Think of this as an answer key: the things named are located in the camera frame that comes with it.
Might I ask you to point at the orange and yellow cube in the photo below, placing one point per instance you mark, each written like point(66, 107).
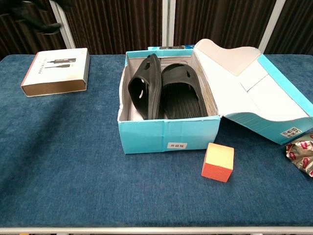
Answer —
point(217, 164)

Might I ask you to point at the blue and black flat pack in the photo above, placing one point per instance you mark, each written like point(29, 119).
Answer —
point(171, 47)

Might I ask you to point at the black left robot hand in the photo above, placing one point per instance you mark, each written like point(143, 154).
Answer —
point(41, 27)

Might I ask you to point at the grey metal table rail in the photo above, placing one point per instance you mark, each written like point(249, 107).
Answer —
point(156, 230)

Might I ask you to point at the crumpled gold red snack packet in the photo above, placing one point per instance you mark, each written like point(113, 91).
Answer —
point(302, 156)

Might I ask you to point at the light blue cardboard shoe box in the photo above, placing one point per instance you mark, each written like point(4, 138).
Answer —
point(141, 134)

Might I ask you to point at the grey metal frame post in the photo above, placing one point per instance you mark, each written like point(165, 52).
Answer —
point(168, 22)
point(272, 24)
point(66, 31)

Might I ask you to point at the black rubber slipper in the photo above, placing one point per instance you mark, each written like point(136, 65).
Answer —
point(151, 93)
point(183, 98)

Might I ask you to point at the blue table cloth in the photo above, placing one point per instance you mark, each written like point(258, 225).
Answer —
point(97, 191)

